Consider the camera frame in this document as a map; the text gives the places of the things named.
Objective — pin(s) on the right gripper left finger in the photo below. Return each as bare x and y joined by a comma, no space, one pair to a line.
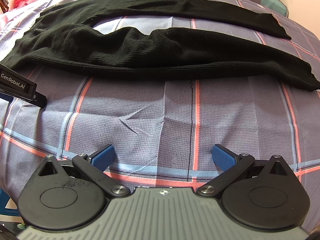
92,167

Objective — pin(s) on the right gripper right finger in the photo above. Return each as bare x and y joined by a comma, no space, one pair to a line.
234,168

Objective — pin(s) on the black knit pants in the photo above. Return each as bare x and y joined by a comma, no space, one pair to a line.
64,37

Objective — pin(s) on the plaid purple bed sheet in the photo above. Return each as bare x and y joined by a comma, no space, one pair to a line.
163,132

